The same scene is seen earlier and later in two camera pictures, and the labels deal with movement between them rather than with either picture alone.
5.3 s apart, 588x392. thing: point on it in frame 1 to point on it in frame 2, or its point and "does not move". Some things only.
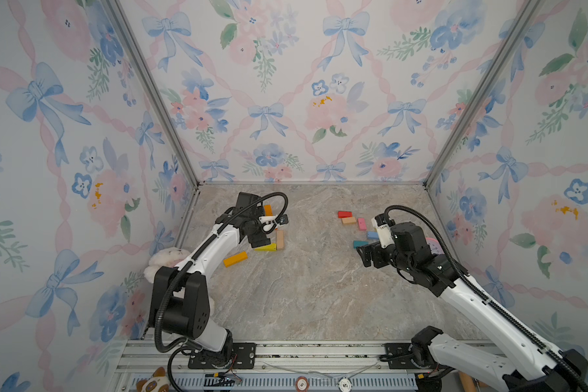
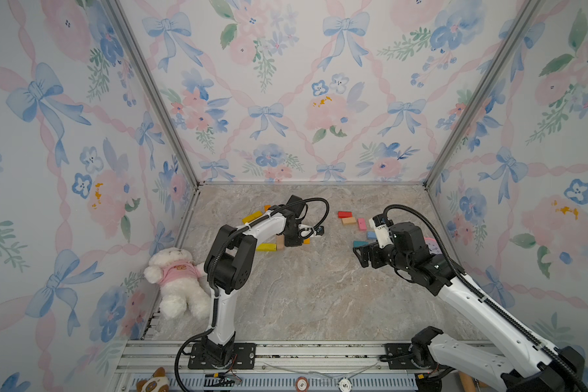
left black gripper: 260,240 to 298,242
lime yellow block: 269,247 does not move
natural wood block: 280,239 does not move
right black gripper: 365,254 does not move
